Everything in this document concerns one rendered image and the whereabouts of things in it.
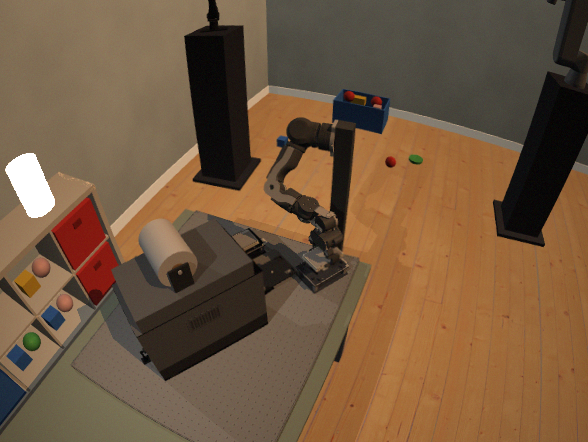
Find beige cylinder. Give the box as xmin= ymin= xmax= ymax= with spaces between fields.
xmin=138 ymin=219 xmax=198 ymax=287

